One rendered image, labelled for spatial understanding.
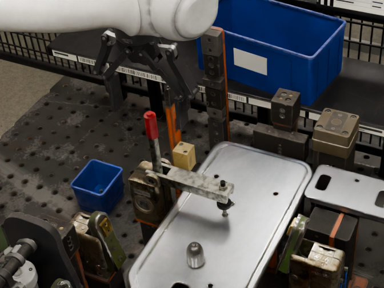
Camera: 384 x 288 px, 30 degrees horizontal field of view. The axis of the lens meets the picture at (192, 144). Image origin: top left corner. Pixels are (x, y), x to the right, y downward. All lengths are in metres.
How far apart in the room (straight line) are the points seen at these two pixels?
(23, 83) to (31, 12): 2.63
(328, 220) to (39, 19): 0.72
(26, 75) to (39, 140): 1.54
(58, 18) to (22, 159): 1.15
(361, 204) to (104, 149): 0.86
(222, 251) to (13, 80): 2.42
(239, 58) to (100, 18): 0.71
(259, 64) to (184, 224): 0.42
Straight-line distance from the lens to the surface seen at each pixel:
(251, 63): 1.60
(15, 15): 0.96
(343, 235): 1.39
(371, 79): 1.67
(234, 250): 1.33
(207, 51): 1.54
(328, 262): 1.26
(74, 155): 2.02
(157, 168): 1.38
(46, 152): 2.06
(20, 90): 3.54
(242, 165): 1.49
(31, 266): 1.24
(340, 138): 1.48
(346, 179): 1.47
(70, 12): 0.94
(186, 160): 1.44
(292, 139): 1.55
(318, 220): 1.41
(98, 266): 1.35
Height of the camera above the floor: 2.03
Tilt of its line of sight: 42 degrees down
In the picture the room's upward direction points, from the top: 6 degrees counter-clockwise
